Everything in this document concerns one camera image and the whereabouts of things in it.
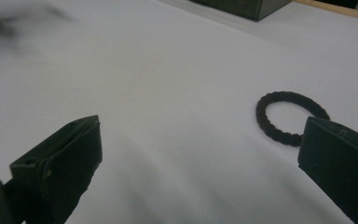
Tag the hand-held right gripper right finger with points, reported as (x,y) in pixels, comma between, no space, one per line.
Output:
(341,168)

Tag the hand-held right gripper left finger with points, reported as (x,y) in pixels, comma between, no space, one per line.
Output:
(65,161)

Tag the dark translucent drawer box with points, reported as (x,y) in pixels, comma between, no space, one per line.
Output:
(245,7)

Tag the white table mat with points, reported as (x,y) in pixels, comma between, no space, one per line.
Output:
(174,93)

